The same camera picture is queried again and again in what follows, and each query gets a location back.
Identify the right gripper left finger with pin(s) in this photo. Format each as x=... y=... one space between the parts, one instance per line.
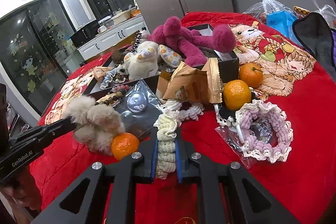
x=105 y=193

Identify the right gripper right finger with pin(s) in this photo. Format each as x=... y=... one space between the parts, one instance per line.
x=226 y=193

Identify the cream crochet scrunchie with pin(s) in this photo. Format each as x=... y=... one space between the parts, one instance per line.
x=174 y=112

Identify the cream fluffy plush toy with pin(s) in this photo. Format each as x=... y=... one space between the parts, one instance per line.
x=97 y=124

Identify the magenta plush toy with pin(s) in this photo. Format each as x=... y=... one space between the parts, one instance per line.
x=190 y=42

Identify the person's left hand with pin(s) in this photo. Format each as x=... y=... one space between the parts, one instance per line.
x=23 y=189

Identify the orange mandarin near plush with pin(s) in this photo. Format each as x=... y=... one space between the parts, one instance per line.
x=123 y=145

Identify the silver foil pouch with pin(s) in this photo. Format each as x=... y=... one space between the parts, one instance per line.
x=139 y=109

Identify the tan snack packet upper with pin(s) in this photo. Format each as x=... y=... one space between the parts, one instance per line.
x=196 y=85

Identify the tan snack packet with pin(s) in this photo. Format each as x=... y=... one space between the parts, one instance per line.
x=100 y=72
x=196 y=85

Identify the orange mandarin front middle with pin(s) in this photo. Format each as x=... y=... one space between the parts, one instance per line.
x=236 y=93

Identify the pink white crochet scrunchie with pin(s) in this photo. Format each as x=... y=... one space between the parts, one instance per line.
x=258 y=131

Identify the dark glass sliding door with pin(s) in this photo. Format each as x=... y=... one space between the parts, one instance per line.
x=37 y=52

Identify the blue white crochet scrunchie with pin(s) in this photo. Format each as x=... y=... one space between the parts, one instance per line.
x=117 y=75

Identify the tan snack packet lower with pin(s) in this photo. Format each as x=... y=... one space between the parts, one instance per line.
x=100 y=72

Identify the orange mandarin by box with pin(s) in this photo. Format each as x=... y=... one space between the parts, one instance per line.
x=251 y=74

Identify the red bear print blanket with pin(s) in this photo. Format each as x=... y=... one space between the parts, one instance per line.
x=304 y=183

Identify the white lamb plush toy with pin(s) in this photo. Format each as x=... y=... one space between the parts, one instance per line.
x=144 y=62

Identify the black storage box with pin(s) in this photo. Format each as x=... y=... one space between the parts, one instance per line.
x=228 y=67

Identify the black microwave oven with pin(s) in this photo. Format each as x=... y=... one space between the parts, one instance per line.
x=85 y=33

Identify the white kitchen cabinet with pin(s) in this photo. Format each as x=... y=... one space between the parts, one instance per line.
x=111 y=37

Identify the blue plastic bag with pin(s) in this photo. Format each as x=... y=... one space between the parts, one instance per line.
x=282 y=22

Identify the clear plastic bag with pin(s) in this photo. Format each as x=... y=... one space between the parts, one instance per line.
x=261 y=9

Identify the purple grey cloth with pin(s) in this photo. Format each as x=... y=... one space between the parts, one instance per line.
x=318 y=39

